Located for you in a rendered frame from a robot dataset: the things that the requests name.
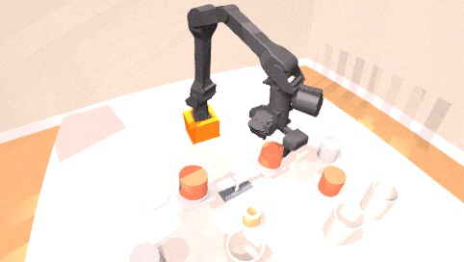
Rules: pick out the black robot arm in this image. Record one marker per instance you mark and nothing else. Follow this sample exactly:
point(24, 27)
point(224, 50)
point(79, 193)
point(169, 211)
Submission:
point(278, 63)

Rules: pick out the orange cylinder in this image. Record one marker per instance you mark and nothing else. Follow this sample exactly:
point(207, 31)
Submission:
point(193, 182)
point(332, 181)
point(271, 155)

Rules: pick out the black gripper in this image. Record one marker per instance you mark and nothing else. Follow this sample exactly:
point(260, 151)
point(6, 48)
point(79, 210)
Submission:
point(293, 139)

